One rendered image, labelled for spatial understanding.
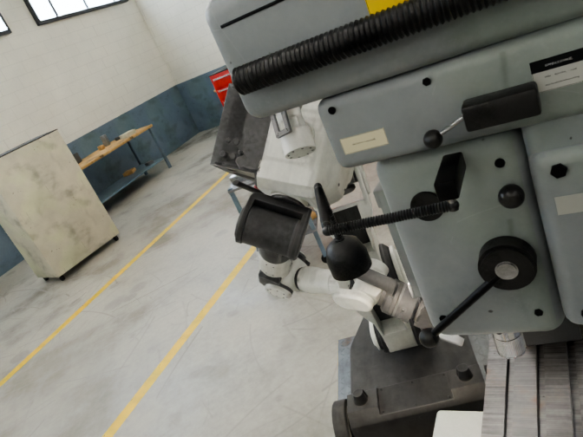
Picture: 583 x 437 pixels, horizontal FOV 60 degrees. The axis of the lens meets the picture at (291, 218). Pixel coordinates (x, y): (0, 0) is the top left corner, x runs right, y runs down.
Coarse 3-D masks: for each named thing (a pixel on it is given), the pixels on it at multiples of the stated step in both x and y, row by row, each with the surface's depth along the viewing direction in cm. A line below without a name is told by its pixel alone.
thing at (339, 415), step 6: (336, 402) 177; (342, 402) 176; (336, 408) 174; (342, 408) 173; (336, 414) 172; (342, 414) 171; (336, 420) 171; (342, 420) 170; (336, 426) 169; (342, 426) 169; (348, 426) 170; (336, 432) 169; (342, 432) 168; (348, 432) 168
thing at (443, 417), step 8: (440, 416) 122; (448, 416) 121; (456, 416) 120; (464, 416) 119; (472, 416) 119; (480, 416) 118; (440, 424) 120; (448, 424) 119; (456, 424) 118; (464, 424) 118; (472, 424) 117; (480, 424) 116; (440, 432) 118; (448, 432) 117; (456, 432) 117; (464, 432) 116; (472, 432) 115; (480, 432) 114
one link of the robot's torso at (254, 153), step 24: (240, 120) 117; (264, 120) 115; (312, 120) 111; (216, 144) 118; (240, 144) 116; (264, 144) 114; (240, 168) 115; (264, 168) 114; (288, 168) 112; (312, 168) 110; (336, 168) 112; (264, 192) 120; (288, 192) 113; (312, 192) 111; (336, 192) 116
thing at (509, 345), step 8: (496, 336) 84; (504, 336) 83; (512, 336) 82; (520, 336) 83; (496, 344) 85; (504, 344) 84; (512, 344) 83; (520, 344) 83; (504, 352) 84; (512, 352) 84; (520, 352) 84
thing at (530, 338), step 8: (568, 320) 114; (560, 328) 115; (568, 328) 115; (576, 328) 114; (528, 336) 118; (536, 336) 118; (544, 336) 117; (552, 336) 117; (560, 336) 116; (568, 336) 116; (576, 336) 115; (528, 344) 119; (536, 344) 119
